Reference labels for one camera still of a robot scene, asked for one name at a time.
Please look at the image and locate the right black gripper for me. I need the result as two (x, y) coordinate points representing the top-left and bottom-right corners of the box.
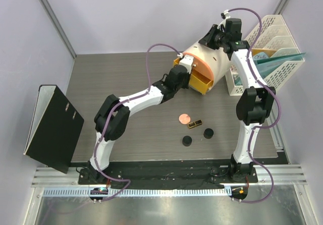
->
(199, 25), (229, 51)

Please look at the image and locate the orange top drawer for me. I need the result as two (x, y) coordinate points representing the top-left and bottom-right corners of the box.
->
(183, 52), (214, 80)

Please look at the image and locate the yellow drawer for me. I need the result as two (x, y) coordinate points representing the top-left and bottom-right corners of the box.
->
(189, 70), (214, 95)

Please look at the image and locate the cream cylindrical drawer organizer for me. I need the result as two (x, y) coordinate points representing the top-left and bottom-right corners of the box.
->
(183, 42), (231, 91)

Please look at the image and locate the black round jar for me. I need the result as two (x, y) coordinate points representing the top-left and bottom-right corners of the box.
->
(203, 128), (214, 139)
(182, 136), (192, 147)

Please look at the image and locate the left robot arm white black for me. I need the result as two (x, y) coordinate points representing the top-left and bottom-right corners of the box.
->
(88, 65), (191, 184)

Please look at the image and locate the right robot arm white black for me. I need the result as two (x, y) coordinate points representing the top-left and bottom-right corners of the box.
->
(199, 18), (276, 182)

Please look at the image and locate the yellow card in rack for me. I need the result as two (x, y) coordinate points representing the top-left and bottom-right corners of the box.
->
(251, 48), (277, 61)

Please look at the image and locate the round copper compact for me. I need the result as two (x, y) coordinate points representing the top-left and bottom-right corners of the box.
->
(179, 114), (191, 125)

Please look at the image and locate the white perforated file rack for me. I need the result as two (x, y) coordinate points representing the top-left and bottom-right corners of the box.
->
(224, 14), (308, 96)

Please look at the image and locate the teal folder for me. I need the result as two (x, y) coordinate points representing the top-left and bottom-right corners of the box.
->
(254, 52), (306, 89)

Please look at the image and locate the black gold lipstick box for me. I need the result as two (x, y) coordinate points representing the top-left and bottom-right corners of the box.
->
(187, 120), (202, 129)

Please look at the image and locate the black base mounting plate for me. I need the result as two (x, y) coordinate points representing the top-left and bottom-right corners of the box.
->
(78, 159), (258, 190)

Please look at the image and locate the black binder folder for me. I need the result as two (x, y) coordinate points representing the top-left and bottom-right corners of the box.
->
(24, 85), (84, 174)

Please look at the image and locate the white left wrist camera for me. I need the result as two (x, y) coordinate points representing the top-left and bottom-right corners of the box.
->
(177, 53), (194, 74)

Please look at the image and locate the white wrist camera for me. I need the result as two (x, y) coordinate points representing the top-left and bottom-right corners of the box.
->
(220, 10), (231, 26)
(177, 53), (194, 74)

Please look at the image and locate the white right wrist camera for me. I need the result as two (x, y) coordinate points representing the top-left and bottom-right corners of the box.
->
(220, 10), (231, 26)

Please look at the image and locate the white slotted cable duct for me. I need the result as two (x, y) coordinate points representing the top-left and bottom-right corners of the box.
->
(43, 186), (232, 198)

